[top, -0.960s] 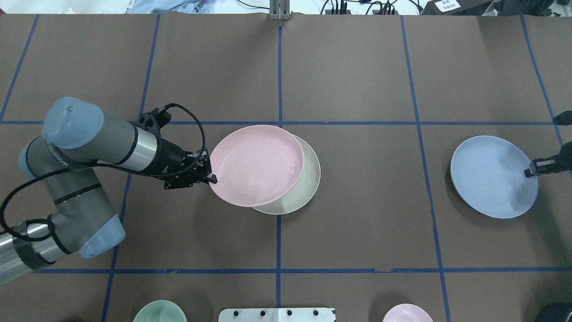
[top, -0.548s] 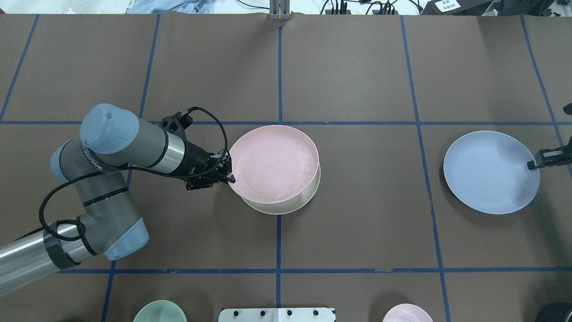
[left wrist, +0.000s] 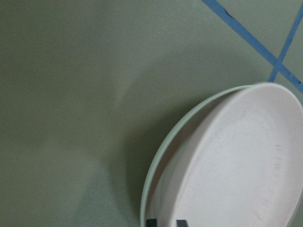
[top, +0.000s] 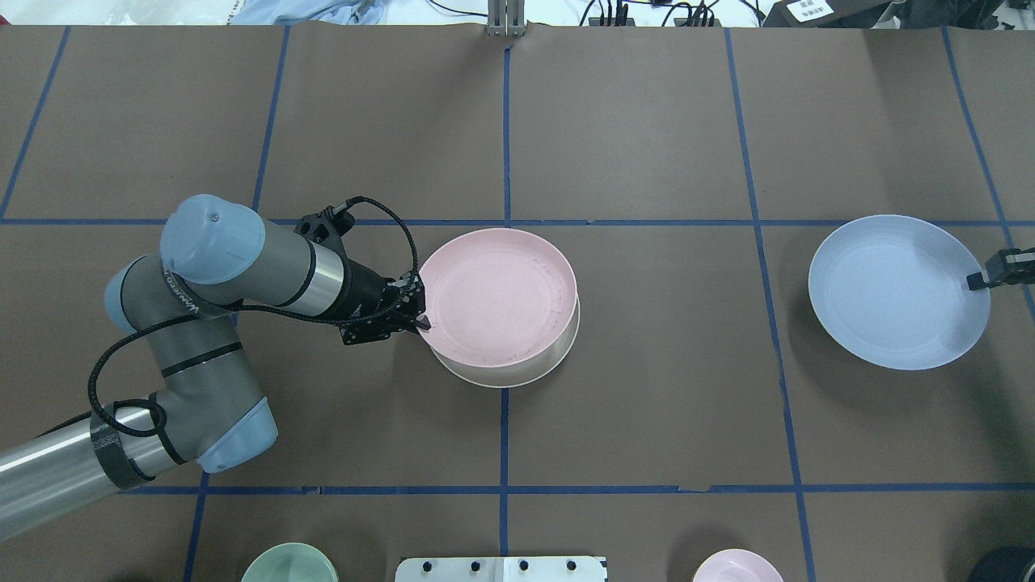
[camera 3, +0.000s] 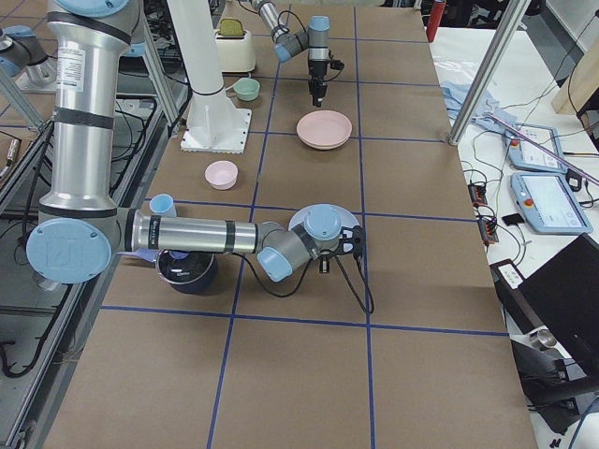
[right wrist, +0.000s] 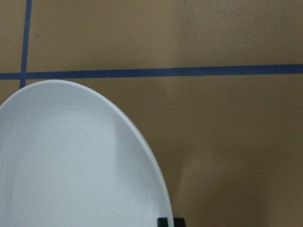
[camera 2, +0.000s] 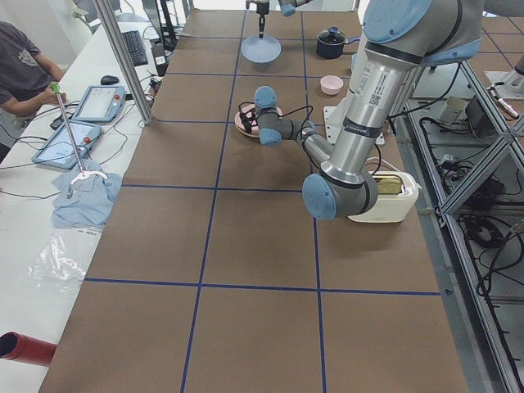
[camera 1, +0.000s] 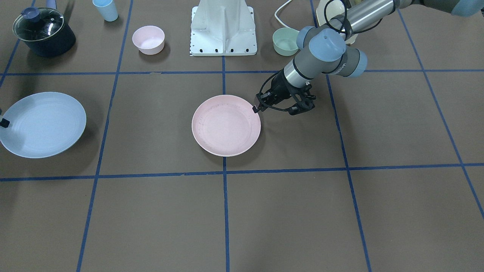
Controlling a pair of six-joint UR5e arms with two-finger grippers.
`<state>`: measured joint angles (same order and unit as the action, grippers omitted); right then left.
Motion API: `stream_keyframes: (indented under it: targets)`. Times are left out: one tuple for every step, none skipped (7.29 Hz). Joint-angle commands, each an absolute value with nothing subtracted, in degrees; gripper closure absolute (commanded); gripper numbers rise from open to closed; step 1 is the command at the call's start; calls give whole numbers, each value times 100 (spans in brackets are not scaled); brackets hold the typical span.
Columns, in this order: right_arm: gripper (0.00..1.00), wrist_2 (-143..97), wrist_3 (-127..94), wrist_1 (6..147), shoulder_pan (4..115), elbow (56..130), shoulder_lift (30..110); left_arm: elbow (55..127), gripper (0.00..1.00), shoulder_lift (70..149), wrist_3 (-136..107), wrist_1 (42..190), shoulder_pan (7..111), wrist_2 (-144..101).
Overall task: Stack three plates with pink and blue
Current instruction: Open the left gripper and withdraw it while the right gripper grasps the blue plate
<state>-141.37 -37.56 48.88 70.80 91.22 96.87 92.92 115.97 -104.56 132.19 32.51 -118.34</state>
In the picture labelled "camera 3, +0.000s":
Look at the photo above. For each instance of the cream toaster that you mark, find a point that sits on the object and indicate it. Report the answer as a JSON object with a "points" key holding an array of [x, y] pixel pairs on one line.
{"points": [[234, 46]]}

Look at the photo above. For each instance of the blue teach pendant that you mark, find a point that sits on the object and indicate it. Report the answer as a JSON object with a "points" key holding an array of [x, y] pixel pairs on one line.
{"points": [[525, 156], [547, 204]]}

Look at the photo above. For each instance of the blue teach pendant near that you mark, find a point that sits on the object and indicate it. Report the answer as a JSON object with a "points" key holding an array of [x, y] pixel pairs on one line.
{"points": [[547, 204]]}

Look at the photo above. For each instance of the blue teach pendant far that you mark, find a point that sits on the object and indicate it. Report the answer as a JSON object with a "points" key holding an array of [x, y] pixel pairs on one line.
{"points": [[525, 156]]}

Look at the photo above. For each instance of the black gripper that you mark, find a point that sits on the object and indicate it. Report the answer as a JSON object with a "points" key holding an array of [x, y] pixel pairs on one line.
{"points": [[315, 70], [324, 266]]}

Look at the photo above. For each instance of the green bowl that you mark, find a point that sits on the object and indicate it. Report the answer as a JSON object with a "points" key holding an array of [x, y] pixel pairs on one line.
{"points": [[247, 89]]}

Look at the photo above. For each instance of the light blue cup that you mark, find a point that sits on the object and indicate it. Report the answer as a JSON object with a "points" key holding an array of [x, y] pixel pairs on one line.
{"points": [[163, 205]]}

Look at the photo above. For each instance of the dark pot with glass lid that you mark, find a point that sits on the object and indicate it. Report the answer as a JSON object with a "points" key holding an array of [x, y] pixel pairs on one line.
{"points": [[189, 273]]}

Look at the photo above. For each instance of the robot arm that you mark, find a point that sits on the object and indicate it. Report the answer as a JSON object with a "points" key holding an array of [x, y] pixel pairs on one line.
{"points": [[287, 45], [81, 225]]}

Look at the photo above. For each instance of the pink plate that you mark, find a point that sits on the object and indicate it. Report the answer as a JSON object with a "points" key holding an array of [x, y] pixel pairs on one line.
{"points": [[324, 125]]}

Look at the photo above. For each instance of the aluminium frame post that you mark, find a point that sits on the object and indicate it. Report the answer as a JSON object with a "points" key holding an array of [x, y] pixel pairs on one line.
{"points": [[493, 56]]}

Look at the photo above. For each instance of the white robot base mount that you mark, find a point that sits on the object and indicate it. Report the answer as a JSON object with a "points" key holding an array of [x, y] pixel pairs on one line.
{"points": [[213, 123]]}

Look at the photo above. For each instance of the black laptop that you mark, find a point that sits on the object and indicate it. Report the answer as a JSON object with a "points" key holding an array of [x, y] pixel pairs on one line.
{"points": [[561, 295]]}

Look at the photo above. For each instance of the light blue plate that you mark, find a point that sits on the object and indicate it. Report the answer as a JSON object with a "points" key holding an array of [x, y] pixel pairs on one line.
{"points": [[348, 217]]}

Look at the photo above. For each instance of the beige plate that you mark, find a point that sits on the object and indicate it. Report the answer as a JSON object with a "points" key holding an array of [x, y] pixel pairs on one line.
{"points": [[324, 146]]}

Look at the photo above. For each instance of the pink bowl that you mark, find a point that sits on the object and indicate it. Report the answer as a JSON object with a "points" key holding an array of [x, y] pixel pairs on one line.
{"points": [[221, 175]]}

